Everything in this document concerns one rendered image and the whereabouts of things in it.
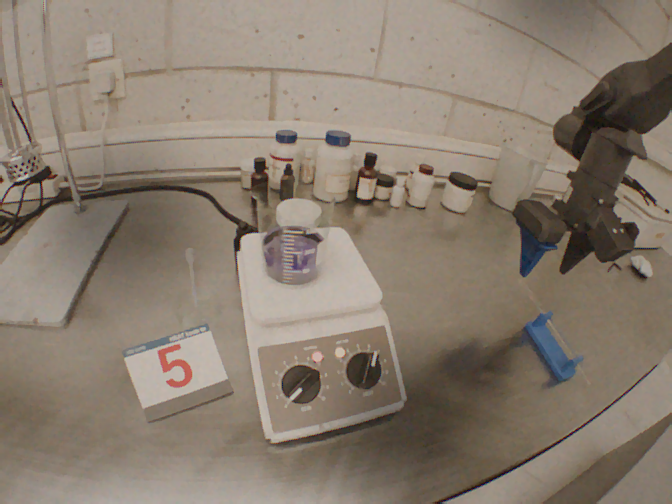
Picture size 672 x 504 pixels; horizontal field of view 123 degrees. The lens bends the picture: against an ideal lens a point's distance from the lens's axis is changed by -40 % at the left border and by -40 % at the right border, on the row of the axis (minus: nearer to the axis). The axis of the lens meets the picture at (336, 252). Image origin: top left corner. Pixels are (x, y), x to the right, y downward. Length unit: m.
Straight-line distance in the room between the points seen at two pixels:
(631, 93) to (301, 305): 0.38
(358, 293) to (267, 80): 0.52
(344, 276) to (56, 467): 0.34
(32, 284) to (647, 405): 0.92
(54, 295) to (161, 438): 0.25
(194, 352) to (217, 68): 0.55
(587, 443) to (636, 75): 0.40
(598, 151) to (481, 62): 0.52
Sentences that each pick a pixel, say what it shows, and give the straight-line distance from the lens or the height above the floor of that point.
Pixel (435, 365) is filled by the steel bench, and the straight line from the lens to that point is 0.36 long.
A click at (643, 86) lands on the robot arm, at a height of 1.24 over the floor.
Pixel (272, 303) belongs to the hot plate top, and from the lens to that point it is 0.25.
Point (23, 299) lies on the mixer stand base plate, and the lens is 0.50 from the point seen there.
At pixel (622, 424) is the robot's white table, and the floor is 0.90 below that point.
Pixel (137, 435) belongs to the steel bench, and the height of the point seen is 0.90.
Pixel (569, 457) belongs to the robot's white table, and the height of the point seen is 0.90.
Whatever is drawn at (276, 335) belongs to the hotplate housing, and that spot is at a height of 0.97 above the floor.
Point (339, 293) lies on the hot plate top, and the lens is 0.27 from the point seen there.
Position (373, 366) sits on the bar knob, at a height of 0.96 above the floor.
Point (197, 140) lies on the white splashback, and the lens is 0.67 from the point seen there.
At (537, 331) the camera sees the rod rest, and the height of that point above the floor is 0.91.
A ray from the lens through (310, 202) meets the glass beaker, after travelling 0.28.
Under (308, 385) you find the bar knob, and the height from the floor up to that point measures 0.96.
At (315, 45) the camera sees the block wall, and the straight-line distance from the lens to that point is 0.68.
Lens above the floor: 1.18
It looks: 37 degrees down
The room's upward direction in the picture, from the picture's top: 9 degrees clockwise
